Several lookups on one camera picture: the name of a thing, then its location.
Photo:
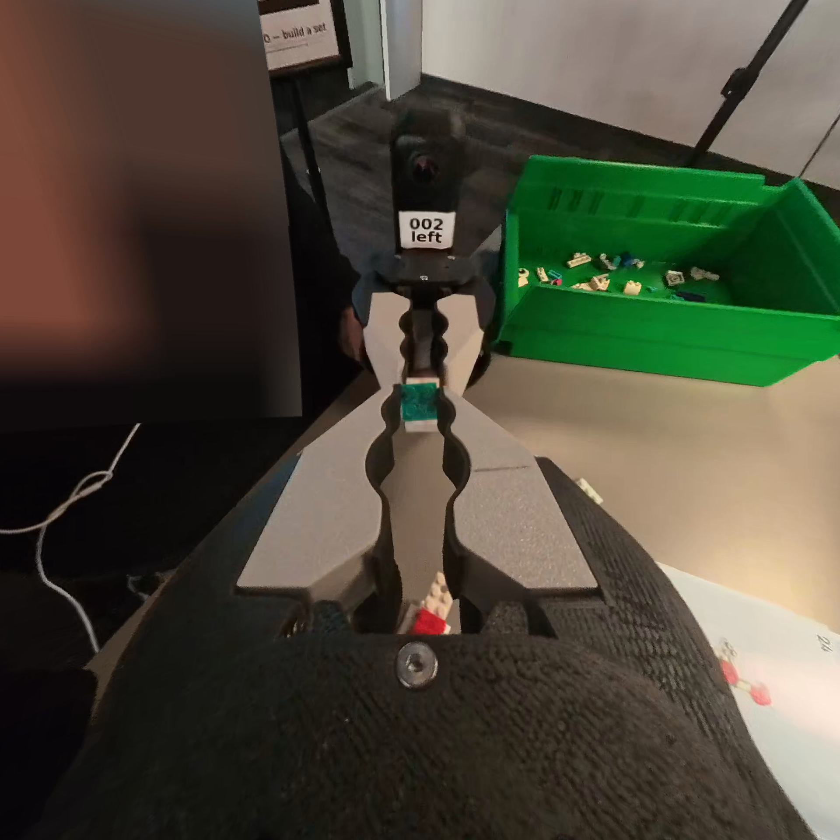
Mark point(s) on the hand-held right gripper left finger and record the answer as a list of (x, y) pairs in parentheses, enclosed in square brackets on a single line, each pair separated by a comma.
[(308, 525)]

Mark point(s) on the pale blue instruction booklet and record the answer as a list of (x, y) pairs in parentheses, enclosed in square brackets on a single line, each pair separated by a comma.
[(787, 656)]

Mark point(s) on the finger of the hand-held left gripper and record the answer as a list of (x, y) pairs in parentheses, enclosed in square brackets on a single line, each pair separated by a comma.
[(384, 341), (467, 334)]

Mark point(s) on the framed white sign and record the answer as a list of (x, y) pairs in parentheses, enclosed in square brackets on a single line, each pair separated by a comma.
[(295, 36)]

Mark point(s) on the pile of lego pieces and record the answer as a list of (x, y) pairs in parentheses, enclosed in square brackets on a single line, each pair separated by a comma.
[(597, 283)]

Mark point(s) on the red and white lego build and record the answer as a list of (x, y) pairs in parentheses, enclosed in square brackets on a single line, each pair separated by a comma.
[(433, 617)]

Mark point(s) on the pale green lego plate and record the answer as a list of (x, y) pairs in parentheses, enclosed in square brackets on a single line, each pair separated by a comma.
[(589, 490)]

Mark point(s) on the person's black sweater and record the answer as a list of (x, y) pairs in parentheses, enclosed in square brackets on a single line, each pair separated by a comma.
[(164, 492)]

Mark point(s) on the teal and white lego brick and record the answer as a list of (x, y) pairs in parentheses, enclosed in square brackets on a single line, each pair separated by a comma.
[(418, 403)]

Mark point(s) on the black tripod stand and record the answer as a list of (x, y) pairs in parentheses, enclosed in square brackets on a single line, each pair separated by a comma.
[(741, 79)]

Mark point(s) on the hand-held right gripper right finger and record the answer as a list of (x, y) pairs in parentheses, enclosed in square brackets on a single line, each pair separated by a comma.
[(518, 525)]

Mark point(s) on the green plastic bin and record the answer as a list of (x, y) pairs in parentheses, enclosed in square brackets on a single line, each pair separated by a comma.
[(656, 341)]

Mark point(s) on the person's left hand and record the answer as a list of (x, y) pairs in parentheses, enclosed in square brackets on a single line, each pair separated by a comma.
[(353, 334)]

